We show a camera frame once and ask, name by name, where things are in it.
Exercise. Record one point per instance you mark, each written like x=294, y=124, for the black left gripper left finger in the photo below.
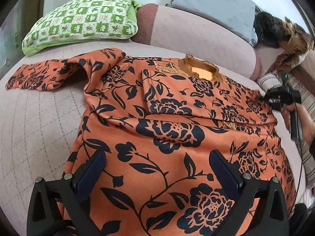
x=56, y=208

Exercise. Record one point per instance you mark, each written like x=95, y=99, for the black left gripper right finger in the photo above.
x=270, y=218

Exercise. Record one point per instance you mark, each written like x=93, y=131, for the orange black floral garment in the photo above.
x=157, y=129

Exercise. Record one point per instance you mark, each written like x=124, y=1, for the right hand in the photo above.
x=306, y=121

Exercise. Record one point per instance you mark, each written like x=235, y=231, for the beige striped blanket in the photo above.
x=269, y=81

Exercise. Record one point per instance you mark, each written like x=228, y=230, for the black brown furry blanket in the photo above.
x=283, y=46

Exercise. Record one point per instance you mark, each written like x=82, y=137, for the pink bolster cushion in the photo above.
x=187, y=33

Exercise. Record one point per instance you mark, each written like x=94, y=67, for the grey pillow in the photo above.
x=237, y=16

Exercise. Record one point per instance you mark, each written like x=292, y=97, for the green white patterned pillow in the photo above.
x=83, y=20

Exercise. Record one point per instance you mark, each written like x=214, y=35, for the wooden glass cabinet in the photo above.
x=14, y=28

